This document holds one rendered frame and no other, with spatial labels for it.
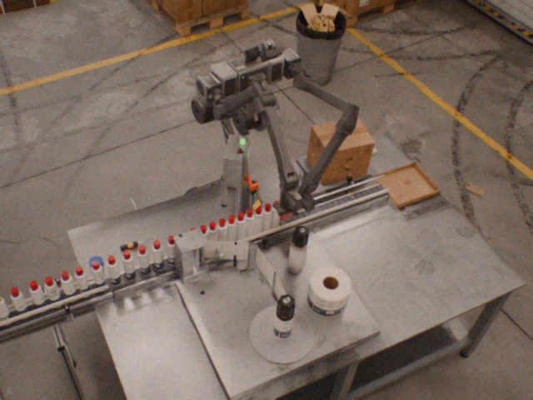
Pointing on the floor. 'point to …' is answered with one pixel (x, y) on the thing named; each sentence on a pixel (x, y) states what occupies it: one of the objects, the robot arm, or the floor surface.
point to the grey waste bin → (317, 57)
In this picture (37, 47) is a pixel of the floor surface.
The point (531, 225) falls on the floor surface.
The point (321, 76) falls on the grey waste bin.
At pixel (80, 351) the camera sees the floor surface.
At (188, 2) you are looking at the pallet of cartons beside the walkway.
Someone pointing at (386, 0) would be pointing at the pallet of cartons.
